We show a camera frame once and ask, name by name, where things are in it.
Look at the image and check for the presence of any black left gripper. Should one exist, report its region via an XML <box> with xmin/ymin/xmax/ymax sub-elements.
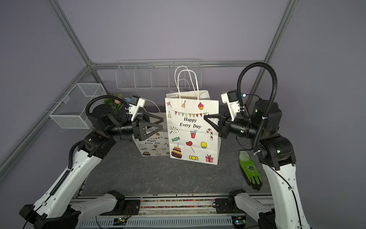
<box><xmin>107</xmin><ymin>111</ymin><xmax>165</xmax><ymax>141</ymax></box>

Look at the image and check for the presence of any large white party paper bag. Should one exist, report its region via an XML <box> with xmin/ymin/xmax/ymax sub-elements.
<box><xmin>165</xmin><ymin>65</ymin><xmax>221</xmax><ymax>165</ymax></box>

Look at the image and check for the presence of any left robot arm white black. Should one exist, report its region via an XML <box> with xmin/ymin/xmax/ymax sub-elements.
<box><xmin>20</xmin><ymin>95</ymin><xmax>164</xmax><ymax>229</ymax></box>

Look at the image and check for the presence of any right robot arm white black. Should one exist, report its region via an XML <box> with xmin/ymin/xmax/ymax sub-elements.
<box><xmin>204</xmin><ymin>62</ymin><xmax>310</xmax><ymax>229</ymax></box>

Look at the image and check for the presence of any small white party paper bag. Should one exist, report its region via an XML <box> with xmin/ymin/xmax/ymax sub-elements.
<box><xmin>132</xmin><ymin>100</ymin><xmax>170</xmax><ymax>156</ymax></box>

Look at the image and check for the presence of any potted plant with pink flower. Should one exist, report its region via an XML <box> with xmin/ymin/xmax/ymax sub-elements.
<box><xmin>104</xmin><ymin>94</ymin><xmax>126</xmax><ymax>114</ymax></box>

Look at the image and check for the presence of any green black work glove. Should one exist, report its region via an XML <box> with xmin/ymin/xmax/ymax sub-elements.
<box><xmin>239</xmin><ymin>150</ymin><xmax>263</xmax><ymax>190</ymax></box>

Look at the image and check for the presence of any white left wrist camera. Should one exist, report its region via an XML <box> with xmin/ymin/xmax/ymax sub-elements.
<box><xmin>128</xmin><ymin>95</ymin><xmax>146</xmax><ymax>122</ymax></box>

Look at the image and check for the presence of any white wire wall shelf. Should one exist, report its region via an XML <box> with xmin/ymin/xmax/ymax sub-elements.
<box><xmin>115</xmin><ymin>59</ymin><xmax>202</xmax><ymax>90</ymax></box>

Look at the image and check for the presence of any white wire side basket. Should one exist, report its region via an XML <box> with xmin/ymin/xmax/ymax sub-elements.
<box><xmin>49</xmin><ymin>83</ymin><xmax>107</xmax><ymax>129</ymax></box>

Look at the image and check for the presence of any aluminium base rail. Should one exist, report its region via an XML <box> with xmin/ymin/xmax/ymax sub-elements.
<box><xmin>77</xmin><ymin>193</ymin><xmax>257</xmax><ymax>229</ymax></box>

